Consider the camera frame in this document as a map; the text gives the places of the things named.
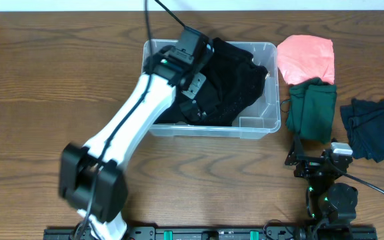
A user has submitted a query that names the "dark navy garment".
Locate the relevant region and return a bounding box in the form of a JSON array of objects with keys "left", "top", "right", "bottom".
[{"left": 340, "top": 99, "right": 384, "bottom": 163}]

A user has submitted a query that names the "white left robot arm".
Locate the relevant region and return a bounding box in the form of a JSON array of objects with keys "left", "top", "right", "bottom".
[{"left": 59, "top": 27, "right": 214, "bottom": 239}]

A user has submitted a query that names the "clear plastic storage bin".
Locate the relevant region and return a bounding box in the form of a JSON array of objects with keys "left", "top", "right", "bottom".
[{"left": 149, "top": 41, "right": 281, "bottom": 139}]

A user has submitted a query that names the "pink folded garment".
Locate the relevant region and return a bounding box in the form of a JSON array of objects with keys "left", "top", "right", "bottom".
[{"left": 277, "top": 35, "right": 335, "bottom": 85}]

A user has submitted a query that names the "dark green folded garment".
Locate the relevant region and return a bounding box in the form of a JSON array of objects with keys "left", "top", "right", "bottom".
[{"left": 286, "top": 77, "right": 337, "bottom": 143}]

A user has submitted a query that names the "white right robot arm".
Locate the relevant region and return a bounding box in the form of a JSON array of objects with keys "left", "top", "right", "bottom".
[{"left": 285, "top": 135, "right": 358, "bottom": 239}]

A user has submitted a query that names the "black sparkly knit garment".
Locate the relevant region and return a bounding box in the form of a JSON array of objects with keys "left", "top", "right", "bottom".
[{"left": 201, "top": 38, "right": 269, "bottom": 127}]

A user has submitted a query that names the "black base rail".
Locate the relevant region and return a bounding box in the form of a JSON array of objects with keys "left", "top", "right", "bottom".
[{"left": 43, "top": 225, "right": 379, "bottom": 240}]

